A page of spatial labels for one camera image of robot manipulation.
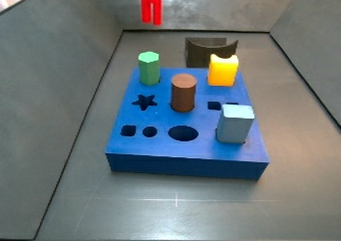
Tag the green hexagonal peg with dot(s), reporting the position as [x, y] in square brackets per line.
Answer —
[150, 68]

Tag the red two-pronged block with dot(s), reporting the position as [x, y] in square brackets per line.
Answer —
[153, 11]

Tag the black curved holder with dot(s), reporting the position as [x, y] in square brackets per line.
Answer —
[200, 48]

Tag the brown cylinder peg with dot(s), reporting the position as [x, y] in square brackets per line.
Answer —
[182, 92]

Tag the yellow notched block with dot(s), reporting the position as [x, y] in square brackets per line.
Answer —
[222, 70]

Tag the light blue rectangular block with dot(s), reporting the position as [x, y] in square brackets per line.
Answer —
[234, 123]

